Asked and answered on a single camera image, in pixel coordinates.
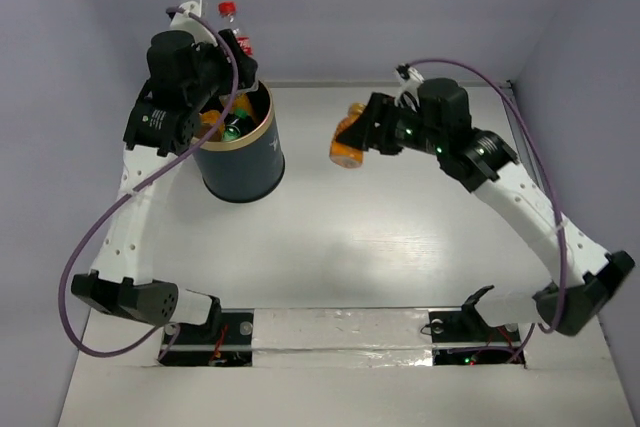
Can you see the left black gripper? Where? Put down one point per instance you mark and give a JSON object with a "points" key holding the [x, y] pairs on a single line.
{"points": [[236, 65]]}

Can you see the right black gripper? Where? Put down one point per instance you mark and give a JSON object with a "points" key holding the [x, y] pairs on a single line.
{"points": [[362, 131]]}

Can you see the small orange bottle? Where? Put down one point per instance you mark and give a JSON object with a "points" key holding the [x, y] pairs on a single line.
{"points": [[212, 120], [349, 140]]}

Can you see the clear bottle red label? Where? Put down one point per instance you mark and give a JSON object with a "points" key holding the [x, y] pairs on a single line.
{"points": [[229, 16]]}

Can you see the green plastic bottle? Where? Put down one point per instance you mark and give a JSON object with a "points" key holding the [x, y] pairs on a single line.
{"points": [[237, 124]]}

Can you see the large orange bottle blue label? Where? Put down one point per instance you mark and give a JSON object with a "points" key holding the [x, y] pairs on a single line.
{"points": [[242, 106]]}

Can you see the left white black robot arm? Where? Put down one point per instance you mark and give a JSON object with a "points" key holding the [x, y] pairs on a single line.
{"points": [[186, 74]]}

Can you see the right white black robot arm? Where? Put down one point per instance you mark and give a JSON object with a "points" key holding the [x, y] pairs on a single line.
{"points": [[435, 119]]}

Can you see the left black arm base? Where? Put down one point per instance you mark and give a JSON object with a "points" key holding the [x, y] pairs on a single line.
{"points": [[229, 346]]}

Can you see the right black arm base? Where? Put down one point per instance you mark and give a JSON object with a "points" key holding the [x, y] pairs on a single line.
{"points": [[460, 337]]}

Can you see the dark bin with gold rim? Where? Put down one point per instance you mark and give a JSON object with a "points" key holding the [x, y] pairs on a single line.
{"points": [[248, 168]]}

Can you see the silver foil strip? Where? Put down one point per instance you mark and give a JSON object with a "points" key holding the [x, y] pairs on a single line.
{"points": [[340, 338]]}

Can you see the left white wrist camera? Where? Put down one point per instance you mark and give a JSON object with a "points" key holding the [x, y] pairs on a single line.
{"points": [[181, 20]]}

